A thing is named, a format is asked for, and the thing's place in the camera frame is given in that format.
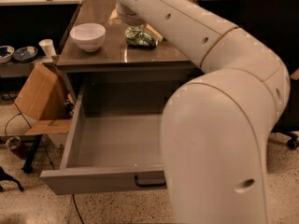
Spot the black stand leg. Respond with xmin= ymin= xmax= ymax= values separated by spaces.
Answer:
xmin=22 ymin=135 xmax=42 ymax=174

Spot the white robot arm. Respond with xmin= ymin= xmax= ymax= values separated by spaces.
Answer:
xmin=117 ymin=0 xmax=290 ymax=224

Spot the white ceramic bowl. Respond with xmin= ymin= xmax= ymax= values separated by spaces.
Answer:
xmin=69 ymin=23 xmax=106 ymax=52

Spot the white blue bowl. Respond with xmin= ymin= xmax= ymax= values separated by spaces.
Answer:
xmin=0 ymin=46 xmax=15 ymax=63

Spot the white paper cup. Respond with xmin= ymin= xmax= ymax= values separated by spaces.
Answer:
xmin=39 ymin=39 xmax=56 ymax=58

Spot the black office chair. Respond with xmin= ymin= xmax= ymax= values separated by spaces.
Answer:
xmin=238 ymin=0 xmax=299 ymax=149

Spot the brown cup on floor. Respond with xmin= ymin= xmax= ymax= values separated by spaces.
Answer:
xmin=6 ymin=136 xmax=29 ymax=160

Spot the black drawer handle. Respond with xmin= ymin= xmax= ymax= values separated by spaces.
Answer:
xmin=134 ymin=175 xmax=166 ymax=189

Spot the grey cabinet with steel top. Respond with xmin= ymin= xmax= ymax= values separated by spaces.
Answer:
xmin=57 ymin=0 xmax=200 ymax=101

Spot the brown cardboard box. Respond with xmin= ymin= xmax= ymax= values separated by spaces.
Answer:
xmin=14 ymin=63 xmax=71 ymax=135

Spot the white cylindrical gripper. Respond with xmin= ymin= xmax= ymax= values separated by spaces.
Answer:
xmin=108 ymin=2 xmax=164 ymax=42

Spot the grey open top drawer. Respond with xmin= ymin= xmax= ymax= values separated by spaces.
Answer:
xmin=41 ymin=81 xmax=172 ymax=195

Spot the black floor cable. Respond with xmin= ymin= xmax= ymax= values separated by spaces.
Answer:
xmin=71 ymin=193 xmax=85 ymax=224

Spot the dark blue bowl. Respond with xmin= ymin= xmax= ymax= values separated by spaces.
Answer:
xmin=13 ymin=46 xmax=38 ymax=63

